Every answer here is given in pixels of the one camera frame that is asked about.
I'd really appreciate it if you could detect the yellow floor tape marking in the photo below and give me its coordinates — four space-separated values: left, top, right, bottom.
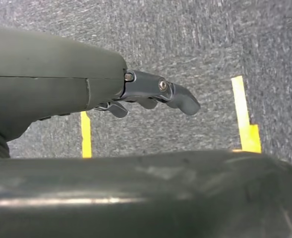
231 75 262 154
80 111 93 159

